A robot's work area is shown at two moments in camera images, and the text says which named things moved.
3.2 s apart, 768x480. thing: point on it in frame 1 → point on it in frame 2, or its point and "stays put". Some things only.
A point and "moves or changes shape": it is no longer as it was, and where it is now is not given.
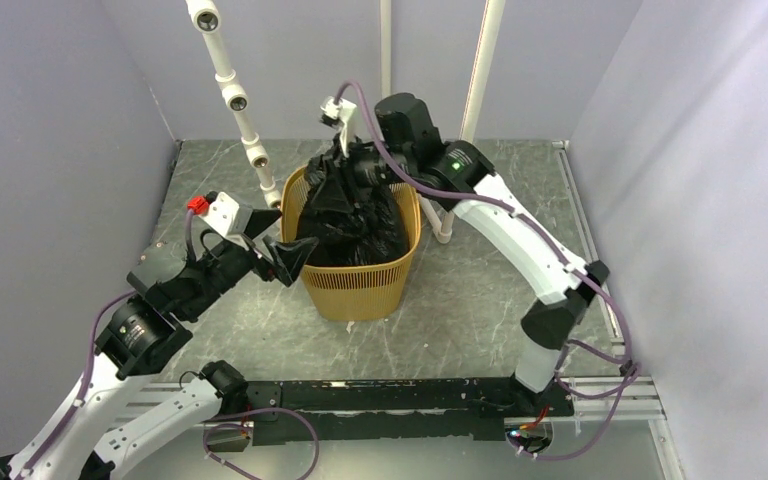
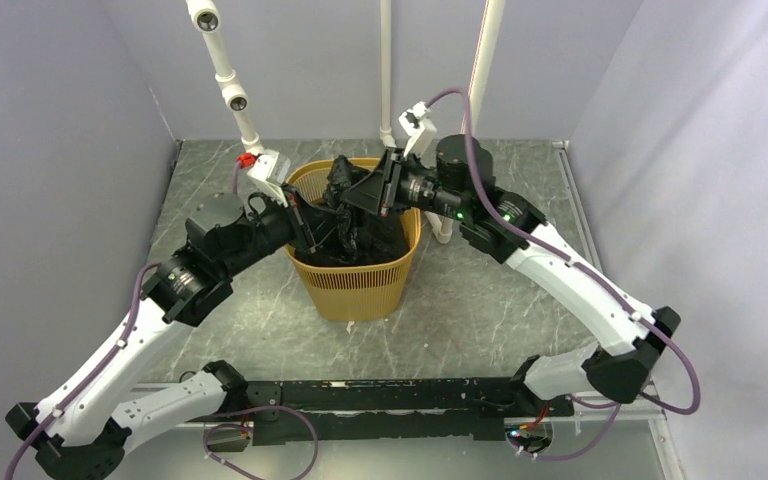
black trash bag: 375,232 moves or changes shape
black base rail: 428,409 stays put
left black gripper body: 241,261 → 298,213
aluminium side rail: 662,435 stays put
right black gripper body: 367,169 → 390,181
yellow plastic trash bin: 357,292 stays put
